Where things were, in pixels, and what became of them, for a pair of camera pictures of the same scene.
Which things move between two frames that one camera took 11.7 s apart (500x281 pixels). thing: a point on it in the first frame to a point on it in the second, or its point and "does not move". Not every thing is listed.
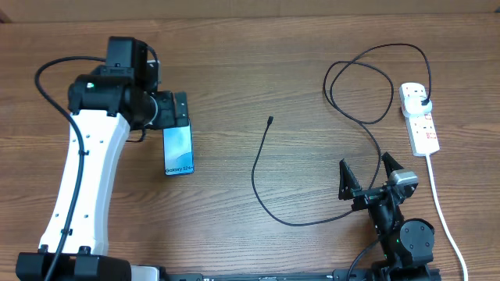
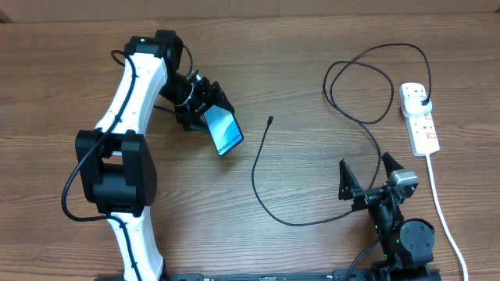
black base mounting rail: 337,275 does not move
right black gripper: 349,190 does not move
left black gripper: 168,118 to 210,93
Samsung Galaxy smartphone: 178,150 to 224,129
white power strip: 423,136 does not move
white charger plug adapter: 412,105 does not move
